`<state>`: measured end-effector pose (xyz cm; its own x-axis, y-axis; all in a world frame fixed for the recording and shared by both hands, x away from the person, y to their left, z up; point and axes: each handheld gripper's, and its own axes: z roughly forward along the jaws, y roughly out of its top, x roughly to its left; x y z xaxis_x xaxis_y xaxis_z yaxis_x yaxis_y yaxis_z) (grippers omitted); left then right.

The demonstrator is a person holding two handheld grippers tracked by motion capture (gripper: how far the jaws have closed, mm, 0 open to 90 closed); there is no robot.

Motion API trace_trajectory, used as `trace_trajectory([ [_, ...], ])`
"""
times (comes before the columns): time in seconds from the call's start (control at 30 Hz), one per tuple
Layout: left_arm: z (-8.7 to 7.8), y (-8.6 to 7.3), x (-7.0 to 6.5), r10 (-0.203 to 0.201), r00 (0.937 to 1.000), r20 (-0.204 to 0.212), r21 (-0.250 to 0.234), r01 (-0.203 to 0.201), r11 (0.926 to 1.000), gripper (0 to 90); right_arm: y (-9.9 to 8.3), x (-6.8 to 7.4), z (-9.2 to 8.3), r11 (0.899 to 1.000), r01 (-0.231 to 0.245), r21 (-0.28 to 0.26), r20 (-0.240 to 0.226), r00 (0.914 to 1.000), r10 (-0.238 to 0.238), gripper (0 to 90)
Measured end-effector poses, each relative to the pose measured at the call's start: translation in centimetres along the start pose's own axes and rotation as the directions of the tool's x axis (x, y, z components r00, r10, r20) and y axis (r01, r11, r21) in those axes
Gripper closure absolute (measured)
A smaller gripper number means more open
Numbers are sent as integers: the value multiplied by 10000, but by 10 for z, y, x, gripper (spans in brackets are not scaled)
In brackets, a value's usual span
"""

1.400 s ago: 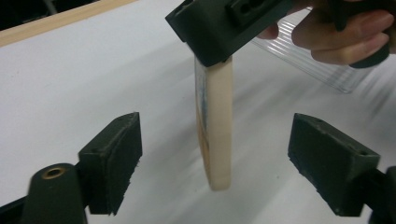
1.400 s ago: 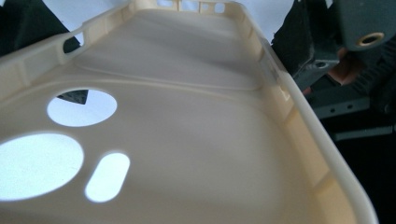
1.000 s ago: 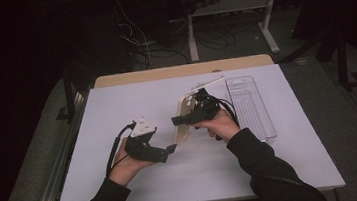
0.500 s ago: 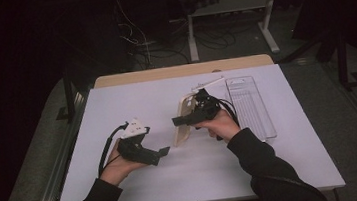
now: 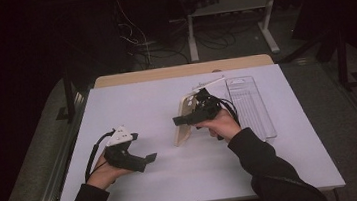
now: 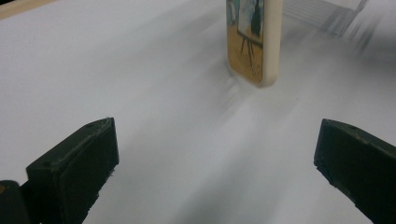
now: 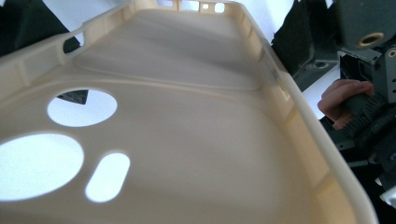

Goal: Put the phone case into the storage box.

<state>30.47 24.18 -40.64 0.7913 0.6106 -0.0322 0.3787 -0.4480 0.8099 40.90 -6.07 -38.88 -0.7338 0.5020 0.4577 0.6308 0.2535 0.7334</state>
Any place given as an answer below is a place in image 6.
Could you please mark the clear plastic box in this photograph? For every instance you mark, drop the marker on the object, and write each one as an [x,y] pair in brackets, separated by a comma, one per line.
[323,14]

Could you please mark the printed orange phone case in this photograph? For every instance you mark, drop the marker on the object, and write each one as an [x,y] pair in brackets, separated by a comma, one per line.
[249,49]

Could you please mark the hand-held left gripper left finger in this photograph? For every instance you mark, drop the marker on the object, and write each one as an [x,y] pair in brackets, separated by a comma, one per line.
[74,174]

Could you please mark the light wooden board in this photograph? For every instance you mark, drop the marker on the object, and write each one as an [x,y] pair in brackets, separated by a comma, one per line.
[15,7]

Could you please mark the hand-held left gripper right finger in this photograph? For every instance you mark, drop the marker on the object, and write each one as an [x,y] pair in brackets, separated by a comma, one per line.
[361,168]

